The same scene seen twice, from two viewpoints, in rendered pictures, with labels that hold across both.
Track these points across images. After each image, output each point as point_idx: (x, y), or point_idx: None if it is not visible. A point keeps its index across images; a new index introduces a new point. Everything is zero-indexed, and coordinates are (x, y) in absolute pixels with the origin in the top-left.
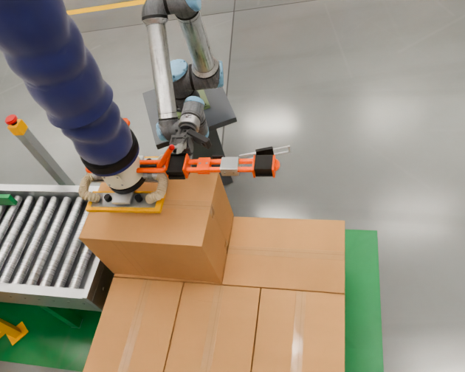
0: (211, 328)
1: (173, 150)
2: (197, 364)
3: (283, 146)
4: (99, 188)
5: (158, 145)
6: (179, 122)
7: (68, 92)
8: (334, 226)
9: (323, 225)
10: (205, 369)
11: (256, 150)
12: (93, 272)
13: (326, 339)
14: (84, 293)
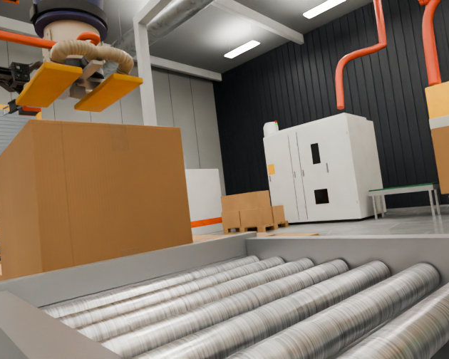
0: None
1: (29, 75)
2: (196, 241)
3: (4, 107)
4: (84, 122)
5: None
6: None
7: None
8: None
9: None
10: (194, 240)
11: (15, 99)
12: (217, 238)
13: None
14: (249, 232)
